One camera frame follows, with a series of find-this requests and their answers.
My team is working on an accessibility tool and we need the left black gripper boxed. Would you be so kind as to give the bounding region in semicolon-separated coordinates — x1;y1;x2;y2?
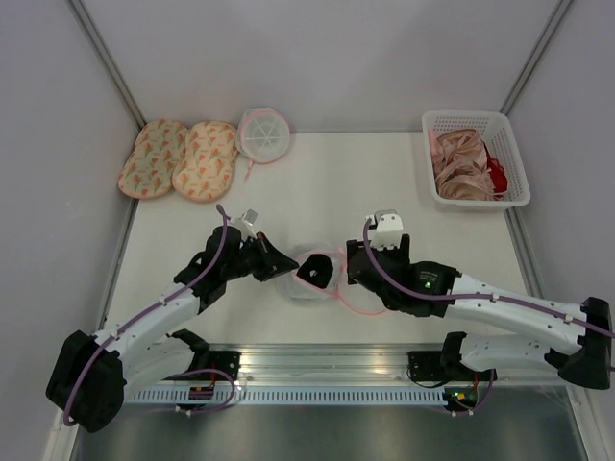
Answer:
223;231;299;282

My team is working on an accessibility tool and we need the white pink mesh laundry bag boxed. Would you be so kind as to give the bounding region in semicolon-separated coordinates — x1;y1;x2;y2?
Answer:
276;243;385;316

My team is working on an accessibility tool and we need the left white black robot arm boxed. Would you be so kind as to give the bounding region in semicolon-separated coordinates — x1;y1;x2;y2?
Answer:
45;225;299;432

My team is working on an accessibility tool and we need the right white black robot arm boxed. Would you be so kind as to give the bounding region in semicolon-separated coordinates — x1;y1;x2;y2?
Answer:
346;234;614;390

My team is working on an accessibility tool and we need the black bra in bag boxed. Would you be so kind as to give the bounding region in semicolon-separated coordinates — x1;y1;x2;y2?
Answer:
296;254;333;289

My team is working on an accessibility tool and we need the right floral peach laundry bag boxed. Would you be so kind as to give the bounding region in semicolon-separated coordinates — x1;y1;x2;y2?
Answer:
172;121;238;203

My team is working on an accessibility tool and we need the floral peach laundry bag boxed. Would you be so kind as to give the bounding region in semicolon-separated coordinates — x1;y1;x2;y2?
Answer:
117;119;188;200
172;121;238;203

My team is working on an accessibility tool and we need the red bra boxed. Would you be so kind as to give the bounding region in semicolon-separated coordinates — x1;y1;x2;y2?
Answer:
483;144;508;196

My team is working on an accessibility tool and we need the left floral peach laundry bag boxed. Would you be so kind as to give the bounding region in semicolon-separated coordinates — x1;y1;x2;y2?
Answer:
117;119;188;200

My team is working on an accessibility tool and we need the pink bras pile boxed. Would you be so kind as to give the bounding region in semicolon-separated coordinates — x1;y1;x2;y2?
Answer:
428;129;496;201

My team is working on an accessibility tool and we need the white plastic basket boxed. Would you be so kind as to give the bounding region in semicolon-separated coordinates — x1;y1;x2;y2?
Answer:
422;109;530;211

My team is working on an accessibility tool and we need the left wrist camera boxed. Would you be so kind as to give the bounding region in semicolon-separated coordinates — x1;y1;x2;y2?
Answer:
234;209;258;240

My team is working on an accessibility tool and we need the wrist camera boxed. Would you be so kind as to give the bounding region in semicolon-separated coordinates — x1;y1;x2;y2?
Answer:
368;209;404;251
234;209;258;240

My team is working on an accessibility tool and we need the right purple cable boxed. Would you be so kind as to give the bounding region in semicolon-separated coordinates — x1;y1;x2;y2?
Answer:
362;218;615;418

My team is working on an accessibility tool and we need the purple cable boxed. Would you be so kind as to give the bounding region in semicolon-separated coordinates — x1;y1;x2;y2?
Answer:
362;218;615;418
61;204;237;428

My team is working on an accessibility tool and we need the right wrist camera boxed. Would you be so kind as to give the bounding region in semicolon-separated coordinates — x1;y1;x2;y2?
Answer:
368;209;404;251

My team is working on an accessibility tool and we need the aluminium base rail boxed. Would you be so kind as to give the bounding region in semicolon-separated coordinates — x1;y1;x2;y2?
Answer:
74;341;591;386

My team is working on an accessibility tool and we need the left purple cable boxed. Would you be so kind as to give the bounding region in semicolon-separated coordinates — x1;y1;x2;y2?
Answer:
61;204;237;428

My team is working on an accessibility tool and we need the white slotted cable duct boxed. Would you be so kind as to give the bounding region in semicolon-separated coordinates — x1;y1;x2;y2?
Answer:
128;384;446;406

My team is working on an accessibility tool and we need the left aluminium frame post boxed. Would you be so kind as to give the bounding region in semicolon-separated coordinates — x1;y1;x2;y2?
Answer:
65;0;146;129

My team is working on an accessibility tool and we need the aluminium frame post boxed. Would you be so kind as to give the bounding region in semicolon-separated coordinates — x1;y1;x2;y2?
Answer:
65;0;146;129
500;0;577;116

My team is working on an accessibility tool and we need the right aluminium frame post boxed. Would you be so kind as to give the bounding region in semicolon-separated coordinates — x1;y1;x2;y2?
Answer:
500;0;577;116

